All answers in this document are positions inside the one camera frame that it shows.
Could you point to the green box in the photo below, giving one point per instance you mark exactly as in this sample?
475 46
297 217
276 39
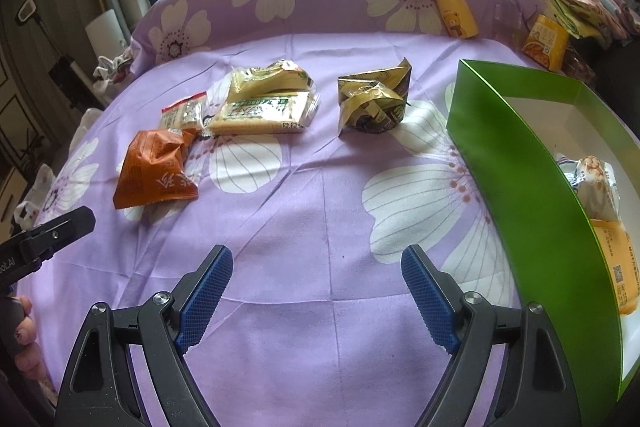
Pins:
520 167

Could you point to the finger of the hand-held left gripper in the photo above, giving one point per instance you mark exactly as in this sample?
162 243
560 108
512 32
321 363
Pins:
60 229

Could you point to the yellow cracker packet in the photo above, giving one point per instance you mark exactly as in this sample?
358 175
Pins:
270 79
260 117

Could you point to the white cloth bundle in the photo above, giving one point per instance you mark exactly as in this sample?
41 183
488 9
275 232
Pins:
110 69

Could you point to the white cylinder lamp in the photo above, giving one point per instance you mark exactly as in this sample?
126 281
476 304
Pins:
105 34

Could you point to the large yellow-orange snack packet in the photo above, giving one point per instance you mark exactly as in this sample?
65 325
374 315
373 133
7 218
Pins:
620 267

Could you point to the yellow bear bottle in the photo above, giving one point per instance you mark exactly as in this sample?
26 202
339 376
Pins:
452 12

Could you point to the white printed snack packet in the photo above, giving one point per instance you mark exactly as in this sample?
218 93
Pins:
595 187

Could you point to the brown gold snack packet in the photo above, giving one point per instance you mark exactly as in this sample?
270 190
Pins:
372 107

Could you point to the person's left hand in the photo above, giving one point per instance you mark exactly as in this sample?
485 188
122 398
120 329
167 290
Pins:
25 352

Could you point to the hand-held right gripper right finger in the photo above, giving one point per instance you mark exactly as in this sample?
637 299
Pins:
427 302

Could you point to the purple floral bed sheet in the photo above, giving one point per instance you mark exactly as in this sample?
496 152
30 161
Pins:
320 232

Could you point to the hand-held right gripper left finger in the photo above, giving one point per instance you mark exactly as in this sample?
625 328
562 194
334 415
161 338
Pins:
205 297

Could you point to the black stand with holder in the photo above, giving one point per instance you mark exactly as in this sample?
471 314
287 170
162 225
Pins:
65 72

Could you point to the clear plastic bottle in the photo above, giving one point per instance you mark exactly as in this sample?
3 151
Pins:
507 17

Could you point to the orange juice carton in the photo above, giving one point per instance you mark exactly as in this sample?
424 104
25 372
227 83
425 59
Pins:
545 42

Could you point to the orange snack packet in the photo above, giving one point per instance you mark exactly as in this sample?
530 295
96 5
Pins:
155 172

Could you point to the small red-white cracker packet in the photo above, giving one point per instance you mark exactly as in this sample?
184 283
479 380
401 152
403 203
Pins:
182 114

